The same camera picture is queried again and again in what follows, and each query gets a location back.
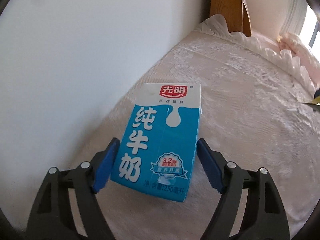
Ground blue white milk carton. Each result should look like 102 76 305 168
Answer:
111 83 201 202

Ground green snack wrapper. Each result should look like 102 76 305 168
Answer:
306 96 320 111

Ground white lace table cover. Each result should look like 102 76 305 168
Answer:
73 15 319 239

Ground folded pink quilt stack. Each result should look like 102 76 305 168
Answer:
277 32 319 88

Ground orange wooden headboard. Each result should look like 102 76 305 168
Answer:
209 0 252 37

